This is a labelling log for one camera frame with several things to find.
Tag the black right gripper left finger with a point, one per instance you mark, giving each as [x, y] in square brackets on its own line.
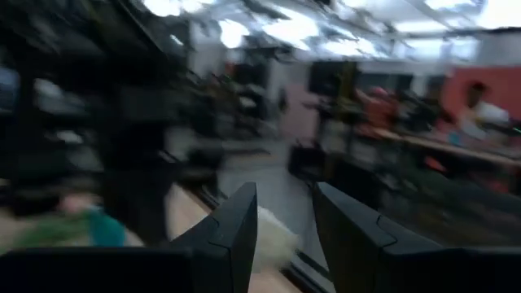
[228, 244]

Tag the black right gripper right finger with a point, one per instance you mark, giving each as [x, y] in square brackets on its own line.
[358, 252]

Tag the white artificial tulip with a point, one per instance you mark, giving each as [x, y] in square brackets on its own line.
[272, 240]

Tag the pink artificial tulip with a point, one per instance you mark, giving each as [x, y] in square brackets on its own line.
[77, 205]

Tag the cluttered wooden desk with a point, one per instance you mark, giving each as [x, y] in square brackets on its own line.
[447, 148]

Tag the black monitor screen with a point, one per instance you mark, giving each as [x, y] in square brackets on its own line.
[331, 77]

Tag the person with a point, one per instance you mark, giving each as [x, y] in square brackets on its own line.
[484, 114]

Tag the red cloth panel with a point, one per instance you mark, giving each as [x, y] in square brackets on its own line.
[504, 85]

